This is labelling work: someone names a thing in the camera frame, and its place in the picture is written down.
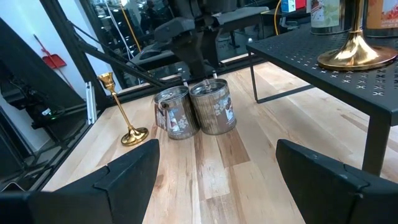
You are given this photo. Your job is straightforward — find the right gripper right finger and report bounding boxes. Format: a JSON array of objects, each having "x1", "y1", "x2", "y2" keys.
[{"x1": 275, "y1": 138, "x2": 398, "y2": 224}]

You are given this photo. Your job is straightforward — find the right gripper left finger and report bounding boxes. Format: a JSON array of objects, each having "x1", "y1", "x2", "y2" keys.
[{"x1": 42, "y1": 138, "x2": 160, "y2": 224}]

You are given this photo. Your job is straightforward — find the brass candlestick holder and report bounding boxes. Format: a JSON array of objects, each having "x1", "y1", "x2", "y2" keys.
[
  {"x1": 317, "y1": 0, "x2": 398, "y2": 72},
  {"x1": 96, "y1": 72, "x2": 150, "y2": 147}
]

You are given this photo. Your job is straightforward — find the metal candle tin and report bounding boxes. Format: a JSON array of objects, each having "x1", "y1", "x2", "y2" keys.
[{"x1": 310, "y1": 0, "x2": 353, "y2": 35}]

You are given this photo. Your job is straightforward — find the dark grey computer desk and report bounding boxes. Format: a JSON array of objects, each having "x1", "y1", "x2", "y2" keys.
[{"x1": 127, "y1": 49, "x2": 187, "y2": 71}]

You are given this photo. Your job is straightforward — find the black perforated metal shelf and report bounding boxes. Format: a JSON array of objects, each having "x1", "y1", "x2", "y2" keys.
[{"x1": 245, "y1": 21, "x2": 398, "y2": 177}]

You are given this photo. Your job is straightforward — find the red dustpan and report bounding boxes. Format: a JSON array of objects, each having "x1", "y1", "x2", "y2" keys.
[{"x1": 33, "y1": 33, "x2": 68, "y2": 70}]

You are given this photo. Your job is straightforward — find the large black panel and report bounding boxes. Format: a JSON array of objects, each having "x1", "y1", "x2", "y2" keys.
[{"x1": 0, "y1": 17, "x2": 86, "y2": 110}]

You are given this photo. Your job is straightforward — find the silver aluminium bracket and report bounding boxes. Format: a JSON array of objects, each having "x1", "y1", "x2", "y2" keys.
[{"x1": 85, "y1": 81, "x2": 98, "y2": 125}]

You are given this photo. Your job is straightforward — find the small black camera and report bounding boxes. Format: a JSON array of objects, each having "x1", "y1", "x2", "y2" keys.
[{"x1": 26, "y1": 101, "x2": 68, "y2": 130}]

